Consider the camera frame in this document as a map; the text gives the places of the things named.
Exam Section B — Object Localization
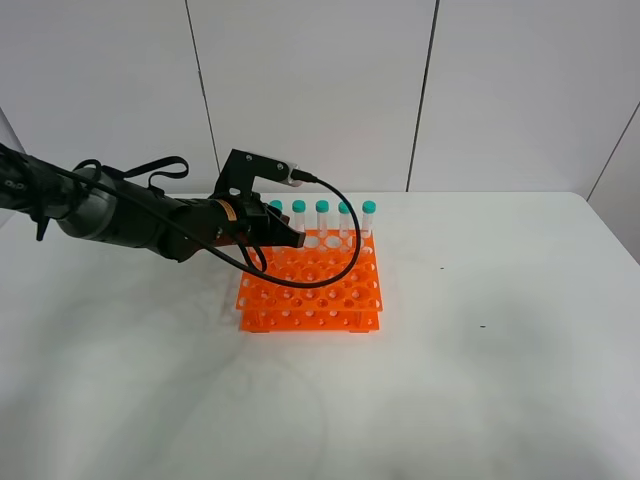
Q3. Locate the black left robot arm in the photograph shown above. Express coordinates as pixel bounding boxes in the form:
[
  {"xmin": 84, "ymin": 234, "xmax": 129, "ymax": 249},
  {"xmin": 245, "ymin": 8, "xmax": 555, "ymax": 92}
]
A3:
[{"xmin": 1, "ymin": 146, "xmax": 305, "ymax": 262}]

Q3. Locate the black left camera cable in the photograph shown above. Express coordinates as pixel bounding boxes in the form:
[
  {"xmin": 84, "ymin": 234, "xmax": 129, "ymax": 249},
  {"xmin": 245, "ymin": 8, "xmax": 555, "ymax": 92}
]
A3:
[{"xmin": 49, "ymin": 158, "xmax": 363, "ymax": 290}]

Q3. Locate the orange test tube rack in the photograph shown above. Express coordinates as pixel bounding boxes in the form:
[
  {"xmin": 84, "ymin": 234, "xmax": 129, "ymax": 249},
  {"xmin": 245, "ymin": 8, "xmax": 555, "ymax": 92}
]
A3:
[{"xmin": 236, "ymin": 229, "xmax": 383, "ymax": 333}]

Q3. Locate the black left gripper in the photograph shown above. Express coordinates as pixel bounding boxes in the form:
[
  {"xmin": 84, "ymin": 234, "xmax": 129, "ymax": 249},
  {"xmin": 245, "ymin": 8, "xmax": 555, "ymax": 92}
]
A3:
[{"xmin": 207, "ymin": 194, "xmax": 306, "ymax": 248}]

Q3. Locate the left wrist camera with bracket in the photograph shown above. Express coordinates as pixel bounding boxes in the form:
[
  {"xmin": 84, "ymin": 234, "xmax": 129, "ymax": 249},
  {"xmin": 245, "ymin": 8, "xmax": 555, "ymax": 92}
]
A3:
[{"xmin": 211, "ymin": 149, "xmax": 302, "ymax": 199}]

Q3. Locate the teal-capped tube rightmost back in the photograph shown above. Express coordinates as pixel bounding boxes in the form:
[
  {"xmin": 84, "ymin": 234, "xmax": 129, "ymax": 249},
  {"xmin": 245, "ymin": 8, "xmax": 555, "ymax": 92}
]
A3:
[{"xmin": 361, "ymin": 200, "xmax": 376, "ymax": 238}]

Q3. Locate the teal-capped tube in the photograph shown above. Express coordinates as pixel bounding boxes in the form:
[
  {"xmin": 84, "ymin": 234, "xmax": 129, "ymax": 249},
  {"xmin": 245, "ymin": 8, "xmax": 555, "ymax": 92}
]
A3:
[
  {"xmin": 315, "ymin": 200, "xmax": 329, "ymax": 238},
  {"xmin": 292, "ymin": 199, "xmax": 306, "ymax": 233},
  {"xmin": 361, "ymin": 200, "xmax": 376, "ymax": 238},
  {"xmin": 270, "ymin": 200, "xmax": 283, "ymax": 214},
  {"xmin": 338, "ymin": 201, "xmax": 351, "ymax": 239}
]

